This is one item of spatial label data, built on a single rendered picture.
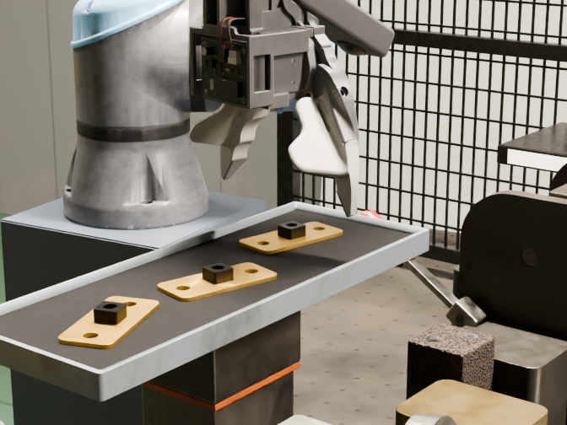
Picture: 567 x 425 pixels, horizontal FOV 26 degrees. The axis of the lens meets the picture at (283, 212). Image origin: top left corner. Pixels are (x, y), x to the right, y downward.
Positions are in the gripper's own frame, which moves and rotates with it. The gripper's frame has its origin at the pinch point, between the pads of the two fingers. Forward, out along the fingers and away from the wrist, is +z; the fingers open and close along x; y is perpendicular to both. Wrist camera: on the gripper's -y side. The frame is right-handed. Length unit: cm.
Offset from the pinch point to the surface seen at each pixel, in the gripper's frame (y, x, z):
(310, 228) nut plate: -2.5, -0.5, 3.2
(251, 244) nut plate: 3.7, -0.5, 3.2
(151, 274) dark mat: 13.4, -0.5, 3.5
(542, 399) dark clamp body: -10.2, 17.7, 14.4
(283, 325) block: 6.9, 6.8, 7.1
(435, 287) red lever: -11.9, 4.9, 9.0
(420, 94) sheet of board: -211, -179, 43
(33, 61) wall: -186, -366, 53
